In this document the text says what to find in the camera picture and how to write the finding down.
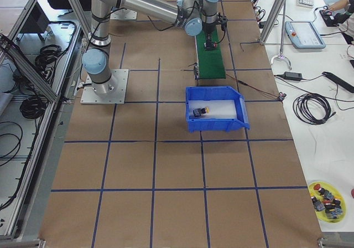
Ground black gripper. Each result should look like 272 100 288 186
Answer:
202 22 217 50

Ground red push button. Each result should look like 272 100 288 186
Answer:
207 41 217 51

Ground yellow push button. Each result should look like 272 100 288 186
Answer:
192 107 210 118

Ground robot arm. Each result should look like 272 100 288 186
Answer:
82 0 226 97

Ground yellow plate of buttons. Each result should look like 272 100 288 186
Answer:
308 181 346 223

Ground person hand on controller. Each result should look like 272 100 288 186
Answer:
326 2 341 11

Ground green conveyor belt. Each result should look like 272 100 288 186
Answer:
194 15 228 80

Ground right blue bin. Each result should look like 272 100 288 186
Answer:
185 86 250 132

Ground right white foam pad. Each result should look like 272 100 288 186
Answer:
187 100 237 120

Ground black power adapter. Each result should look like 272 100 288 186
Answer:
284 71 303 81

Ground right teach pendant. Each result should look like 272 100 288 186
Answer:
285 21 326 49

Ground red black conveyor wires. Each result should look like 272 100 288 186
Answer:
225 75 286 101

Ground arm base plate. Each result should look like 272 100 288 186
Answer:
110 9 138 21
81 69 129 105

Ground aluminium frame post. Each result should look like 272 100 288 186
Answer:
259 0 286 45

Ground coiled black cable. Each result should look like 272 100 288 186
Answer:
292 92 332 126

